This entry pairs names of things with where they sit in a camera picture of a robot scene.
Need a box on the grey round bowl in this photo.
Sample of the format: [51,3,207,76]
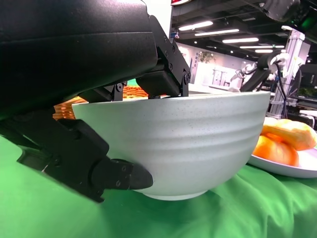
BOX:
[71,91,271,201]

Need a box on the orange wicker basket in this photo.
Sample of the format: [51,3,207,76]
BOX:
[53,85,169,121]

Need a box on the green leafy plant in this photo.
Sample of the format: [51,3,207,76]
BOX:
[198,51,216,64]

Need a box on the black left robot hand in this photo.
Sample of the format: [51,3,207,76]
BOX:
[0,0,191,203]

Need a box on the grey metal stand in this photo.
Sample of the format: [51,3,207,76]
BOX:
[268,27,307,121]

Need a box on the green tablecloth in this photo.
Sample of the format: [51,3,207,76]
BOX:
[0,78,317,238]

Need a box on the pale lilac plate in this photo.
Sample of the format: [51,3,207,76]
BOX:
[247,146,317,179]

